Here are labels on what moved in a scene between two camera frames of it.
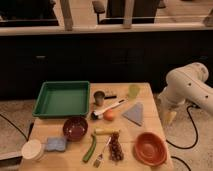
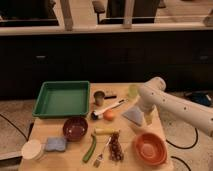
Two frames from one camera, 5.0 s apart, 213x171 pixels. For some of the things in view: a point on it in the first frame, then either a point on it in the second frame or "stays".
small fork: x=98 y=162 stays
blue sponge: x=56 y=144 stays
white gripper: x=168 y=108 → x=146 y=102
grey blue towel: x=135 y=113 stays
